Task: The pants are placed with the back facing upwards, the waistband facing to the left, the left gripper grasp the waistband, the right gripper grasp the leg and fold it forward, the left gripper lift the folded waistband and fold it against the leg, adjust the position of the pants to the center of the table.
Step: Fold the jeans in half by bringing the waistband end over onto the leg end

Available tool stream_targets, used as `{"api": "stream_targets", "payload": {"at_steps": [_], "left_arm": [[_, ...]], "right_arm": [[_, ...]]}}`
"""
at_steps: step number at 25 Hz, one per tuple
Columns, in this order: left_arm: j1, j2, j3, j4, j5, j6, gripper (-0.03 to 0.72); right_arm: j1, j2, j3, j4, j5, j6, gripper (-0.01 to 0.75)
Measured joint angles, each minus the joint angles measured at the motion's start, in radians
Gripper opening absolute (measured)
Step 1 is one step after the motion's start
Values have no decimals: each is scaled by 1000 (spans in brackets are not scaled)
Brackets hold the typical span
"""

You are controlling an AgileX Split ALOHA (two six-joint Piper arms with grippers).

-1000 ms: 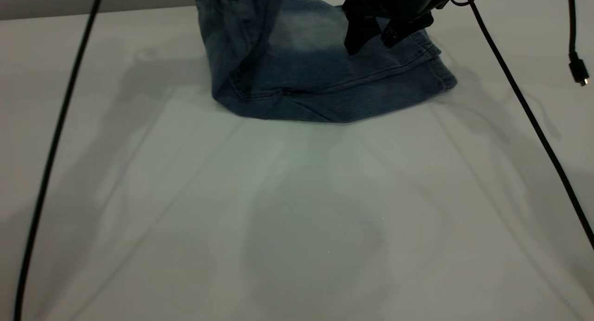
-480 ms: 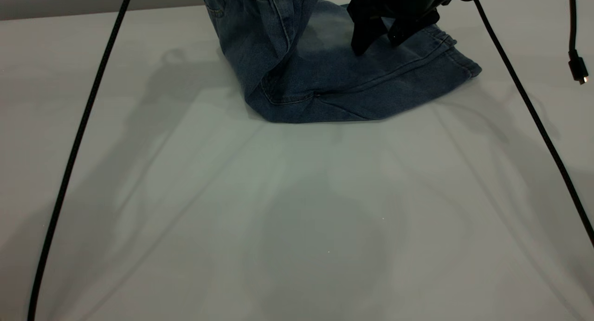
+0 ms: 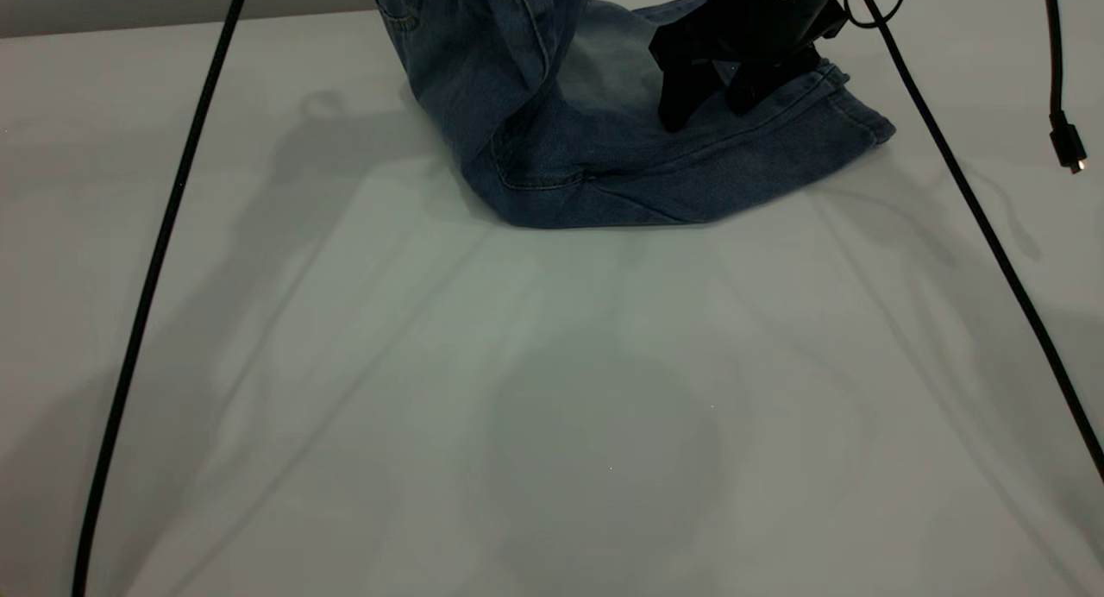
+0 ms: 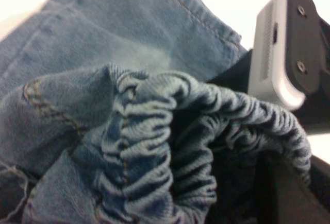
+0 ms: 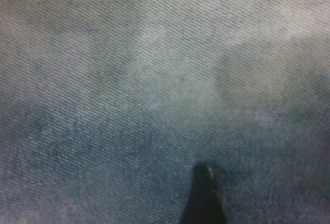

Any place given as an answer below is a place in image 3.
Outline blue denim shorts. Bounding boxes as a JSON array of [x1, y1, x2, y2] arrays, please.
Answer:
[[373, 0, 898, 229]]

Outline black cable with plug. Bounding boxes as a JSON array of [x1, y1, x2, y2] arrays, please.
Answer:
[[1041, 0, 1089, 175]]

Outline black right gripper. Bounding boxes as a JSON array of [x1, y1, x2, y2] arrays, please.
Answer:
[[649, 0, 850, 134]]

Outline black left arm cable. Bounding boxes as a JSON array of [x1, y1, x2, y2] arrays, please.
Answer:
[[72, 0, 254, 597]]

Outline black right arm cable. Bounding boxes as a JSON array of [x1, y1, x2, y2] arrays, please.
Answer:
[[844, 0, 1104, 483]]

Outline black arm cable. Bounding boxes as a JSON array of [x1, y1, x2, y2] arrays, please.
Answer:
[[72, 0, 254, 597], [844, 0, 1104, 483]]

